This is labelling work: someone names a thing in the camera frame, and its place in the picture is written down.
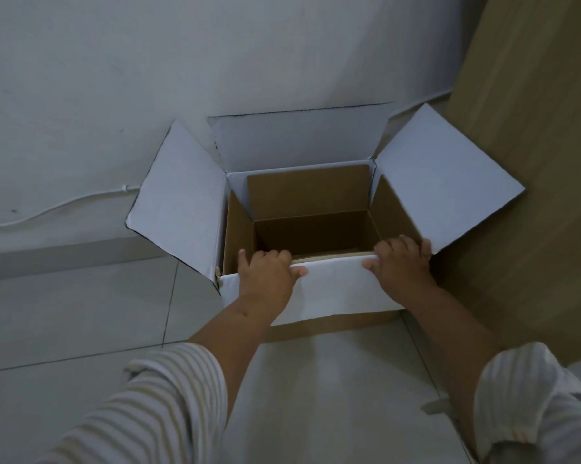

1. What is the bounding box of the person's left hand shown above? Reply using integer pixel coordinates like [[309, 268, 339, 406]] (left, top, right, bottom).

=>
[[237, 248, 309, 316]]

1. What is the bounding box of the person's right hand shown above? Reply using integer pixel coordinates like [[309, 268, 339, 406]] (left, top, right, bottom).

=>
[[362, 235, 439, 306]]

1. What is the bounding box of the white cardboard box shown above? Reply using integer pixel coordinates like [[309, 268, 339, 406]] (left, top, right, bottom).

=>
[[126, 102, 526, 342]]

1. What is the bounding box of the person's right forearm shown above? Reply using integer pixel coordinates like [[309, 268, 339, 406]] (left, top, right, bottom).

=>
[[398, 284, 500, 462]]

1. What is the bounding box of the person's left forearm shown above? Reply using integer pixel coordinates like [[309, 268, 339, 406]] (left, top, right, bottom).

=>
[[188, 304, 292, 426]]

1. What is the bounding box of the wooden cabinet panel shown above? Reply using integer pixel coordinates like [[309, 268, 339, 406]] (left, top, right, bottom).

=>
[[430, 0, 581, 368]]

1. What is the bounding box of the person's left striped sleeve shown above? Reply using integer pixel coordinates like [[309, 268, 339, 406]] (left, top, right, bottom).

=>
[[33, 342, 228, 464]]

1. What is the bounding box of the person's striped sleeve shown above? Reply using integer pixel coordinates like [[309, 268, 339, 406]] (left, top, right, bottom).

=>
[[33, 342, 228, 464], [421, 341, 581, 464]]

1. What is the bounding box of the person's right striped sleeve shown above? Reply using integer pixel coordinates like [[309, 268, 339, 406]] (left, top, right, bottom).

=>
[[421, 341, 581, 464]]

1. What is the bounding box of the white wall cable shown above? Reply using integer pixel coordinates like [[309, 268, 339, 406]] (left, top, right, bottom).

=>
[[0, 185, 144, 228]]

